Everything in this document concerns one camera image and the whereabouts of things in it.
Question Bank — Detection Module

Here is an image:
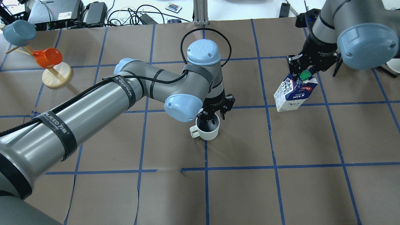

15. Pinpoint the black adapter on desk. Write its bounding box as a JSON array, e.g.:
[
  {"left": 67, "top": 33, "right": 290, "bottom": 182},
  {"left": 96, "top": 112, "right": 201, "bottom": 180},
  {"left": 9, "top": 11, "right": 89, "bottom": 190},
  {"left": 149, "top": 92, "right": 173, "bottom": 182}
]
[{"left": 279, "top": 2, "right": 291, "bottom": 18}]

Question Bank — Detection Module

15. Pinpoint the white remote control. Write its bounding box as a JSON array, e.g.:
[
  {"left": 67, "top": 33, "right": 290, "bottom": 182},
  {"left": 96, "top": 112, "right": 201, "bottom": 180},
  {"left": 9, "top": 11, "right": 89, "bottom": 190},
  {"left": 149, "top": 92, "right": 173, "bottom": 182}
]
[{"left": 165, "top": 2, "right": 182, "bottom": 14}]

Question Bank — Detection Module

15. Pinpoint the black red computer box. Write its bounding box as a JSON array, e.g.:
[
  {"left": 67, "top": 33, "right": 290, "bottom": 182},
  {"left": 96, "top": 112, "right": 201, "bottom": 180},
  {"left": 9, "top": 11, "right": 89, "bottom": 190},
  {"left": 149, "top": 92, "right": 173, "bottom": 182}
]
[{"left": 27, "top": 0, "right": 84, "bottom": 31}]

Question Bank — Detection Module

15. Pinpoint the black wire cup rack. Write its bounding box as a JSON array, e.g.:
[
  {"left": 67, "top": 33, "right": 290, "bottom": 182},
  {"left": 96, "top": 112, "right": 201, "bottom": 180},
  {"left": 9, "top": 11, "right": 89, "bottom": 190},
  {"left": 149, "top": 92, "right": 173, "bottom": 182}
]
[{"left": 333, "top": 55, "right": 400, "bottom": 78}]

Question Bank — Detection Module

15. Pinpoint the blue white milk carton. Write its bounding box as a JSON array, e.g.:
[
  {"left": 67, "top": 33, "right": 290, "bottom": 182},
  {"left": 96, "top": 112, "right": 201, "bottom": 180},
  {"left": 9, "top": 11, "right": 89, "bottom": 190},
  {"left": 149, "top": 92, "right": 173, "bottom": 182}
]
[{"left": 274, "top": 70, "right": 318, "bottom": 112}]

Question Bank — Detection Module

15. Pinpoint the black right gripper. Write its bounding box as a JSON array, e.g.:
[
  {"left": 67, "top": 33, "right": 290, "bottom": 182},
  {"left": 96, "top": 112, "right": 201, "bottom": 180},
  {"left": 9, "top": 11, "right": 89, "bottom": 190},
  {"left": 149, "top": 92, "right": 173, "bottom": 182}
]
[{"left": 287, "top": 33, "right": 342, "bottom": 81}]

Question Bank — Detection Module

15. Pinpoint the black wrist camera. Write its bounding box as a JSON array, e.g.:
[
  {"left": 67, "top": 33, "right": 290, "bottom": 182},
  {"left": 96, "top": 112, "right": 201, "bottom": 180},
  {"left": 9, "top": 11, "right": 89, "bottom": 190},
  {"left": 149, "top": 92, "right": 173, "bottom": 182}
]
[
  {"left": 295, "top": 9, "right": 321, "bottom": 30},
  {"left": 220, "top": 94, "right": 236, "bottom": 120}
]

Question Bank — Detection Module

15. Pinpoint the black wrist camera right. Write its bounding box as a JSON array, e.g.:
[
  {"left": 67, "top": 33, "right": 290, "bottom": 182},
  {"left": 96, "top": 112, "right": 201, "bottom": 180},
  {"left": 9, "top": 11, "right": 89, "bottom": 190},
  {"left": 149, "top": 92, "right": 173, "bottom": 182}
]
[{"left": 295, "top": 9, "right": 321, "bottom": 30}]

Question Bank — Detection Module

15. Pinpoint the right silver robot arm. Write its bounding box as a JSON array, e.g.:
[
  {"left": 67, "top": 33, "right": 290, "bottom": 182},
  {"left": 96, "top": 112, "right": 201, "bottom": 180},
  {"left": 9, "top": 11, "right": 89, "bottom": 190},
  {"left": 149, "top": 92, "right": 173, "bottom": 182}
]
[{"left": 286, "top": 0, "right": 400, "bottom": 79}]

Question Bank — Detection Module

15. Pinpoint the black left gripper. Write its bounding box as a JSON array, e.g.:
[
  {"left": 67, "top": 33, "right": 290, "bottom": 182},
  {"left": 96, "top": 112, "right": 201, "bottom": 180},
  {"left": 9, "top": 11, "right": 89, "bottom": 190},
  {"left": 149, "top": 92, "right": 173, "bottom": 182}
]
[{"left": 196, "top": 88, "right": 226, "bottom": 124}]

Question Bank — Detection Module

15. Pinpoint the white cup on rack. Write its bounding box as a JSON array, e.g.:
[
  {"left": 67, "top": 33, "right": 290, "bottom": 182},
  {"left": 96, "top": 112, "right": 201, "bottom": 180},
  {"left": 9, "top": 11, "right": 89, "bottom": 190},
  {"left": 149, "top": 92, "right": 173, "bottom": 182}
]
[{"left": 386, "top": 58, "right": 400, "bottom": 74}]

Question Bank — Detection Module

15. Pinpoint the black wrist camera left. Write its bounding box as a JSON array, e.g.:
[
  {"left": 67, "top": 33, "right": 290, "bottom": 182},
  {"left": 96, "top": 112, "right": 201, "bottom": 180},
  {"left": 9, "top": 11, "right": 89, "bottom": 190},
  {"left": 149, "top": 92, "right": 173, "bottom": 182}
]
[{"left": 220, "top": 94, "right": 236, "bottom": 120}]

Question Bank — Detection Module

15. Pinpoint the white ceramic mug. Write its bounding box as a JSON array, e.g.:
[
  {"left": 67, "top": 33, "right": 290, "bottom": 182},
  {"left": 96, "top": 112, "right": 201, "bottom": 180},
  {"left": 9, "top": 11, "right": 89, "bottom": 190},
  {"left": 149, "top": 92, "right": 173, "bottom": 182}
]
[{"left": 189, "top": 117, "right": 220, "bottom": 141}]

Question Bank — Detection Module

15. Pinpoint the blue mug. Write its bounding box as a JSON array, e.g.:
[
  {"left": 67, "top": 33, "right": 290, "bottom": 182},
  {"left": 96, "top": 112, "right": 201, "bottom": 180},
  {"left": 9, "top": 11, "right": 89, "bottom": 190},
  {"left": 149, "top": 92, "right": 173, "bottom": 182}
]
[{"left": 3, "top": 20, "right": 36, "bottom": 47}]

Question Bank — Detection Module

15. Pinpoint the orange mug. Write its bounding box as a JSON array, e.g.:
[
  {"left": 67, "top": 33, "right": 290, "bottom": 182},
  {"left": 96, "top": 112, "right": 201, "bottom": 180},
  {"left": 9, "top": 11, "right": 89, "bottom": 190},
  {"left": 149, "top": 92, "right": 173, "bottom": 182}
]
[{"left": 32, "top": 47, "right": 63, "bottom": 69}]

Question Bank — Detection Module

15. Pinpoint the black power adapter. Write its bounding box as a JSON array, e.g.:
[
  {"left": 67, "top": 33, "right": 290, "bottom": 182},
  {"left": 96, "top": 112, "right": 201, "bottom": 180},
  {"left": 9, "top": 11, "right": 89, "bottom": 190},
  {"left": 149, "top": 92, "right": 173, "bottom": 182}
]
[{"left": 83, "top": 2, "right": 107, "bottom": 24}]

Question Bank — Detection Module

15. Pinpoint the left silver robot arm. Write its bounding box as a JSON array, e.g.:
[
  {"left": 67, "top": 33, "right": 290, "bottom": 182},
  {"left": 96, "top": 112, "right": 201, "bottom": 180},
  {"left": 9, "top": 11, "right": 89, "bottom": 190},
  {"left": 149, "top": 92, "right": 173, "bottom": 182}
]
[{"left": 0, "top": 39, "right": 235, "bottom": 225}]

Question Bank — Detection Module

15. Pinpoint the aluminium frame post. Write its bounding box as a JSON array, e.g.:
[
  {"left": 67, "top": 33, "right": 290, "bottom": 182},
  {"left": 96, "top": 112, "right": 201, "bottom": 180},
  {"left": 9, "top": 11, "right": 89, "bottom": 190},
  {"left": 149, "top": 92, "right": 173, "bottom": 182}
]
[{"left": 193, "top": 0, "right": 209, "bottom": 26}]

